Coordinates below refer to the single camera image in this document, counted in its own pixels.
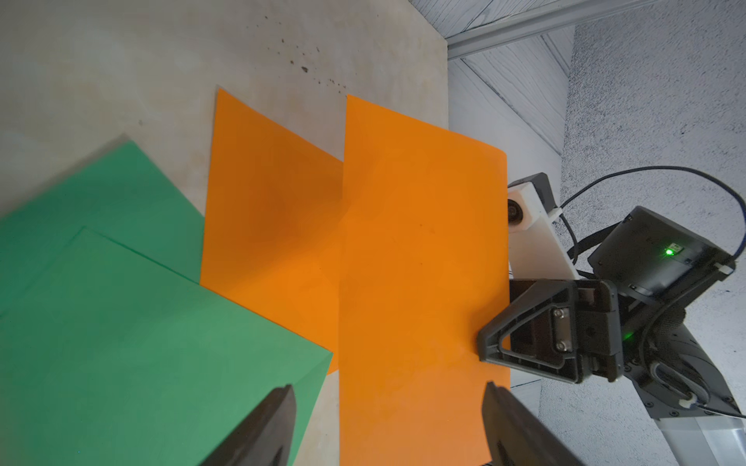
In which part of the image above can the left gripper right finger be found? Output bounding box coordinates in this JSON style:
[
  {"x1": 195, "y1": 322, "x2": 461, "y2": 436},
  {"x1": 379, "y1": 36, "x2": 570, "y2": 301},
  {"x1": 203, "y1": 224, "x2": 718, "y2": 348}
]
[{"x1": 482, "y1": 382, "x2": 583, "y2": 466}]

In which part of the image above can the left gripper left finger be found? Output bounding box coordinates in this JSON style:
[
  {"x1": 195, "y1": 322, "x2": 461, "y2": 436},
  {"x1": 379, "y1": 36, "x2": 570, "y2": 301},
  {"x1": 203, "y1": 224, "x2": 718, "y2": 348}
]
[{"x1": 200, "y1": 384, "x2": 296, "y2": 466}]

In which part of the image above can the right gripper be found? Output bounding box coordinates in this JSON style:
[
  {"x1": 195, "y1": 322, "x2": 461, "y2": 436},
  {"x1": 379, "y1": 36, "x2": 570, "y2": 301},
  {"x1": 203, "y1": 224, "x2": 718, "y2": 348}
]
[{"x1": 476, "y1": 206, "x2": 736, "y2": 384}]

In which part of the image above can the orange paper sheet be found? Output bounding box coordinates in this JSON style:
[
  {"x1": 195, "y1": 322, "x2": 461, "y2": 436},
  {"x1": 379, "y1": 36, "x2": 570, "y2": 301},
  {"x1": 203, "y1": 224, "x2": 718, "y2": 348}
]
[
  {"x1": 200, "y1": 89, "x2": 343, "y2": 373},
  {"x1": 339, "y1": 97, "x2": 510, "y2": 465}
]

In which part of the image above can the green paper sheet bottom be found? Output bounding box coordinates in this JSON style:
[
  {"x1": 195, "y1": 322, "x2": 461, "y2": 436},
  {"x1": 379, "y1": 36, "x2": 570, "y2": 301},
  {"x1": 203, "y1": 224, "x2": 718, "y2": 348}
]
[{"x1": 1, "y1": 229, "x2": 331, "y2": 465}]

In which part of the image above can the green paper sheet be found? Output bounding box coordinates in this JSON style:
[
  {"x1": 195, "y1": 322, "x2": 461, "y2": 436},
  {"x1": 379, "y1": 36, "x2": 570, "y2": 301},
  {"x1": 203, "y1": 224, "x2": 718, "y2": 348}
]
[
  {"x1": 1, "y1": 229, "x2": 331, "y2": 465},
  {"x1": 1, "y1": 142, "x2": 205, "y2": 308}
]

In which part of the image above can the green paper sheet top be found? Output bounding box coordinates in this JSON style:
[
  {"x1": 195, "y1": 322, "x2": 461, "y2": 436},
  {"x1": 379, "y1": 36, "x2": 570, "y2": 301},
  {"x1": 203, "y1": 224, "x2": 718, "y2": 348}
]
[{"x1": 1, "y1": 142, "x2": 205, "y2": 308}]

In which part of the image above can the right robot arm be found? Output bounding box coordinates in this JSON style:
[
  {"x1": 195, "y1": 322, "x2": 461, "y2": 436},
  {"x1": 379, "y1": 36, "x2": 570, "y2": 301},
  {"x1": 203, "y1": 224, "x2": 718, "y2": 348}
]
[{"x1": 476, "y1": 207, "x2": 745, "y2": 465}]

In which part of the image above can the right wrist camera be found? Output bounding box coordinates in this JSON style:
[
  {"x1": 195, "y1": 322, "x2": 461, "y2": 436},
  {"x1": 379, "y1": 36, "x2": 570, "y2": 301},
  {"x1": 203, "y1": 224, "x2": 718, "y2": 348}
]
[{"x1": 508, "y1": 172, "x2": 580, "y2": 280}]

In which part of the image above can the right aluminium frame post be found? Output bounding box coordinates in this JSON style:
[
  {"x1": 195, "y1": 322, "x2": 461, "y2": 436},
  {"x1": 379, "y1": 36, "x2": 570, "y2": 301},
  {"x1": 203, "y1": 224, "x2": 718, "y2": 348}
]
[{"x1": 447, "y1": 0, "x2": 656, "y2": 61}]

